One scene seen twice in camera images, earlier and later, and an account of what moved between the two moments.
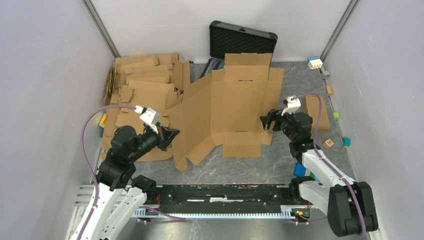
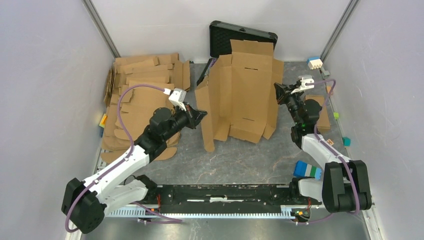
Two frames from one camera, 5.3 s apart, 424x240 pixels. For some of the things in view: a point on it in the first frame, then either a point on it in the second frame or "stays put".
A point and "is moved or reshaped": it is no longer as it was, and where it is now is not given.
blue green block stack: (300, 170) stays put
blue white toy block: (314, 62) stays put
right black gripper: (266, 120) → (280, 90)
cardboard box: (225, 107) is moved or reshaped
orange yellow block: (103, 121) stays put
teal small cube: (346, 141) stays put
